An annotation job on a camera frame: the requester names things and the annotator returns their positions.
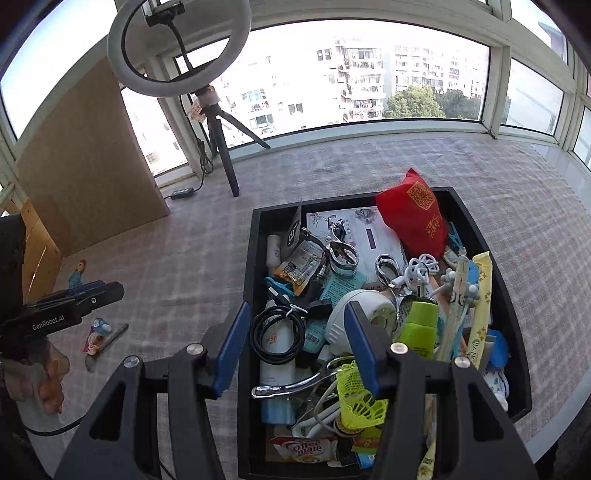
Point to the black inline switch controller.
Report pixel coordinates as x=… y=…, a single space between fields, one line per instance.
x=182 y=193

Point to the black tripod stand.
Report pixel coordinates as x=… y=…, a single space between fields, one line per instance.
x=206 y=107

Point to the yellow shuttlecock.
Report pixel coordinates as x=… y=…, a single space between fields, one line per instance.
x=359 y=408

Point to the small sanitizer bottle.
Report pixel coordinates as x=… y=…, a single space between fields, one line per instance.
x=101 y=327

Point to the white tube bottle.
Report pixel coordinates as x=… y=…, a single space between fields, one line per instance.
x=277 y=339

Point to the green plastic cup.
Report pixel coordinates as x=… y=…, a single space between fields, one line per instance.
x=419 y=331

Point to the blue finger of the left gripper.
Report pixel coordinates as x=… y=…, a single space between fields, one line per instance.
x=91 y=288

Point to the white printed box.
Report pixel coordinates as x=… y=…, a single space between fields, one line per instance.
x=366 y=231

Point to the red pouch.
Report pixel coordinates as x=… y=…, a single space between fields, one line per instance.
x=412 y=211

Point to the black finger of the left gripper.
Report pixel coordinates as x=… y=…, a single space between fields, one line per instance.
x=112 y=292

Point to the blue round tape measure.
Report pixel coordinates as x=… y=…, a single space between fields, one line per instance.
x=499 y=353

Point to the red white snack packet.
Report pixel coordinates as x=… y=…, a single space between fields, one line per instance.
x=93 y=343

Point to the wooden board panel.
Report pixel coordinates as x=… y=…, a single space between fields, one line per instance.
x=83 y=169

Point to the black pen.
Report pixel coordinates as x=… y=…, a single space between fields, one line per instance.
x=91 y=360

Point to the coffee mate sachet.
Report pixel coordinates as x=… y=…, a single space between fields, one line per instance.
x=305 y=450

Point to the yellow chopstick wrapper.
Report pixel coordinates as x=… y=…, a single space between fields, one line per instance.
x=479 y=329

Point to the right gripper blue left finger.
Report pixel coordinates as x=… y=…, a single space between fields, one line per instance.
x=117 y=438

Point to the plaid table cloth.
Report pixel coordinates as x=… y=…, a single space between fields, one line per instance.
x=185 y=271

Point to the person's left hand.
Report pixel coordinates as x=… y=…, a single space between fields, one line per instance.
x=38 y=377

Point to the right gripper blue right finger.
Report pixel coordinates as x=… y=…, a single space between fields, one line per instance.
x=475 y=438

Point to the grey tea sachet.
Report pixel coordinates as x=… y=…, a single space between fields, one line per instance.
x=292 y=236

